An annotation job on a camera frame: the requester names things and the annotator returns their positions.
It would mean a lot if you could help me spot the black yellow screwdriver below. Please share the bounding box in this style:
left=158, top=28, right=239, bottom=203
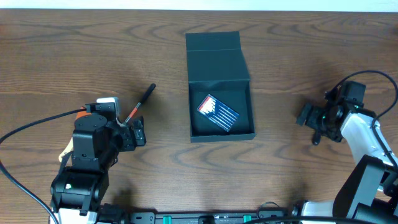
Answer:
left=312, top=131, right=322, bottom=146

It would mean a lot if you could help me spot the small claw hammer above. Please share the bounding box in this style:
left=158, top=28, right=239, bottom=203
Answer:
left=122, top=83, right=156, bottom=126

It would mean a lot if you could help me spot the blue precision screwdriver set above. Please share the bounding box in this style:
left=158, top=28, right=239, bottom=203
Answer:
left=197, top=95, right=240, bottom=132

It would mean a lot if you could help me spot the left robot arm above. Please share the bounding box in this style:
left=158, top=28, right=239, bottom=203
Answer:
left=50, top=103, right=146, bottom=224

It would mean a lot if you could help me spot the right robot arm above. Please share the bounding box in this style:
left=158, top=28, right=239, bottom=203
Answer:
left=292, top=81, right=397, bottom=223

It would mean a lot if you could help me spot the dark green open box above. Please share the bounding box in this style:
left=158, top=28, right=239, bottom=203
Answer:
left=185, top=31, right=256, bottom=142

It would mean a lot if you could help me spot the orange scraper wooden handle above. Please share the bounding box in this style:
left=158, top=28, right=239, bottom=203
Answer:
left=58, top=111, right=90, bottom=162

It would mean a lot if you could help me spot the right black cable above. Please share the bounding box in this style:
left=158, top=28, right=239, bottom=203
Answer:
left=329, top=70, right=398, bottom=169

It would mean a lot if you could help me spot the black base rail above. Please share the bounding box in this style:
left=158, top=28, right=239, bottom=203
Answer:
left=99, top=210, right=299, bottom=224

